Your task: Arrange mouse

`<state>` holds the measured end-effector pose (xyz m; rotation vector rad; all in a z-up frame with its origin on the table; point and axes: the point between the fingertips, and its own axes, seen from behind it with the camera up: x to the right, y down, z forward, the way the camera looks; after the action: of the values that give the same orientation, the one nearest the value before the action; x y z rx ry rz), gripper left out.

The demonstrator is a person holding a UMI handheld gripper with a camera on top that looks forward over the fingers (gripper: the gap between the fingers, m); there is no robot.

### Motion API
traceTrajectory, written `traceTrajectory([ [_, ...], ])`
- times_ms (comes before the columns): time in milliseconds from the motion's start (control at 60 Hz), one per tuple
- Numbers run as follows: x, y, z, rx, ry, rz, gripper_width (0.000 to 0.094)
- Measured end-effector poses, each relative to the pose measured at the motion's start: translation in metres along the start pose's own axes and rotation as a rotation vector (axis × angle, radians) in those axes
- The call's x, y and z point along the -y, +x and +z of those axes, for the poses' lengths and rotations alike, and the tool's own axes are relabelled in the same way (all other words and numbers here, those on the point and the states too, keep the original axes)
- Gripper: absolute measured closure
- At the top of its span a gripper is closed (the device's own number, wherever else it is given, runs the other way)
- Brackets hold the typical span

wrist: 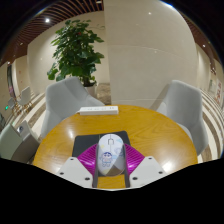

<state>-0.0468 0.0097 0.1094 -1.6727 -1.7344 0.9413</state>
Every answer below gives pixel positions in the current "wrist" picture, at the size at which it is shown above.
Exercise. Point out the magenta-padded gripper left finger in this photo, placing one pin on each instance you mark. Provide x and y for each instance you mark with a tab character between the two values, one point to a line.
85	163

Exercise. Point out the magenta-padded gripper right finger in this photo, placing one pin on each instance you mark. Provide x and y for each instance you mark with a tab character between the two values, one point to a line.
138	163

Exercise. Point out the white cartoon-print computer mouse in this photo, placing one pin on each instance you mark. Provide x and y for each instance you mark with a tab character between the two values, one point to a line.
111	155

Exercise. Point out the black mouse pad green lines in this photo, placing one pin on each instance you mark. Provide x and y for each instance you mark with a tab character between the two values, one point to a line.
85	141

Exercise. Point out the grey shell chair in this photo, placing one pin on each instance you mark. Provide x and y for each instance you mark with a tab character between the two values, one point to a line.
185	106
65	100

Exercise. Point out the grey-green armchair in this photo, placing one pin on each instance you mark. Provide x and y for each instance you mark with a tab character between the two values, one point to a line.
15	145

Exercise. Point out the white background chair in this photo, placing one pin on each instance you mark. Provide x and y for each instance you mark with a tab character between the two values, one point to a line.
24	95

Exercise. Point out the potted green leafy plant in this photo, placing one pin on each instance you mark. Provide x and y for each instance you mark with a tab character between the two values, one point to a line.
76	50

